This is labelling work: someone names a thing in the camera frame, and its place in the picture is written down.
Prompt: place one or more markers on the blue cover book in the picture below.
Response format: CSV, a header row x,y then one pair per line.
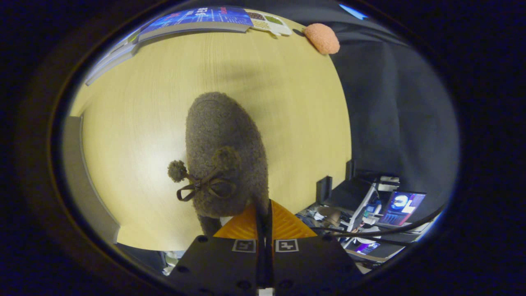
x,y
197,18

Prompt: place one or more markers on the white printed packet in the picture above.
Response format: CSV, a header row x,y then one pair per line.
x,y
271,24

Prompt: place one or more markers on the orange fuzzy sponge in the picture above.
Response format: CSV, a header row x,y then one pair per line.
x,y
322,39

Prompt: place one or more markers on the black table clamp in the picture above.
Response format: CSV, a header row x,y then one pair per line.
x,y
324,189

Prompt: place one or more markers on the black backdrop cloth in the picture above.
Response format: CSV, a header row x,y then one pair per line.
x,y
394,111

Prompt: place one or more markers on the grey fabric storage box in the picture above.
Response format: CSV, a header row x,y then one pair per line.
x,y
82,176

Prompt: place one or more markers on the white stand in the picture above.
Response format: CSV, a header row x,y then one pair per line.
x,y
363,205

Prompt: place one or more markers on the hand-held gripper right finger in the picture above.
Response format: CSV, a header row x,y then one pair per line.
x,y
316,267

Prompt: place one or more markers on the lit laptop screen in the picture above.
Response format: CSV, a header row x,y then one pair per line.
x,y
400,207

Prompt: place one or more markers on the white book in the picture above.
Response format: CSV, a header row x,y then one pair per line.
x,y
119,55

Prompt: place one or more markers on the small lit screen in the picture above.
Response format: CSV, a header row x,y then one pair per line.
x,y
367,248

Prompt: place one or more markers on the grey fuzzy shoe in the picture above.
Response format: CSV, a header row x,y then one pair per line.
x,y
222,131

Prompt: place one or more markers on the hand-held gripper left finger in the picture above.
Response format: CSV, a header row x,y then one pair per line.
x,y
218,267

